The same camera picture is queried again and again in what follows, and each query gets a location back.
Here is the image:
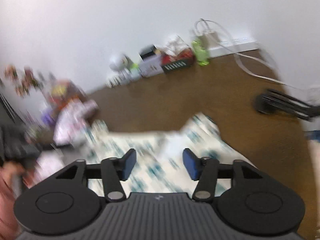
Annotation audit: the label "dried pink rose bouquet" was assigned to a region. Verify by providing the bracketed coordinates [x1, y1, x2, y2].
[4, 64, 56, 98]

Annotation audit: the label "clear bag of snacks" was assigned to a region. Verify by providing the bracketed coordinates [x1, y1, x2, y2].
[44, 80, 87, 110]

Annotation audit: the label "white cable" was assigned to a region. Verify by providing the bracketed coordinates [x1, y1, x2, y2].
[194, 18, 320, 93]

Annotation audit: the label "small black cube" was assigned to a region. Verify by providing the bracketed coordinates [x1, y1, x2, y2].
[139, 44, 157, 61]

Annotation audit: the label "small white figurines row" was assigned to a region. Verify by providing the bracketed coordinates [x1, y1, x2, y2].
[106, 76, 126, 88]

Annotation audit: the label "pink dotted garment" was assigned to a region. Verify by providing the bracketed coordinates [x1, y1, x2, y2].
[32, 99, 98, 185]

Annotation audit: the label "green white small packs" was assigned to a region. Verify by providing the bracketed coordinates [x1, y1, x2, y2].
[129, 63, 141, 81]

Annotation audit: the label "person's left hand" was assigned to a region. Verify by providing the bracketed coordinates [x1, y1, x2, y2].
[1, 161, 24, 239]

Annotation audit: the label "cream green-flower garment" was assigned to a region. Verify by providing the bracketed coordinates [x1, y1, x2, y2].
[86, 113, 246, 195]

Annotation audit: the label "grey tin box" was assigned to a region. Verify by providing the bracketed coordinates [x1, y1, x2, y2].
[138, 55, 164, 77]

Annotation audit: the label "green spray bottle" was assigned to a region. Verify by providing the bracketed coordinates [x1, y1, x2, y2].
[191, 36, 209, 66]

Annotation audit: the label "white round robot toy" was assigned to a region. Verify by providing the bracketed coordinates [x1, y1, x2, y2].
[109, 54, 133, 85]

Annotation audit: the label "white power strip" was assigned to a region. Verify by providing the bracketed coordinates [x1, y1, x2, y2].
[208, 37, 259, 58]

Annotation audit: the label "black red tissue box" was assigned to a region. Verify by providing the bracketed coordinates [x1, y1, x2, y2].
[158, 35, 195, 73]

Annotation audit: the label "white charger adapter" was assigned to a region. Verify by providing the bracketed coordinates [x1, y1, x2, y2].
[200, 30, 220, 49]

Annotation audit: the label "purple tissue box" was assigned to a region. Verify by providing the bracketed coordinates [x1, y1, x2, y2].
[41, 108, 57, 127]

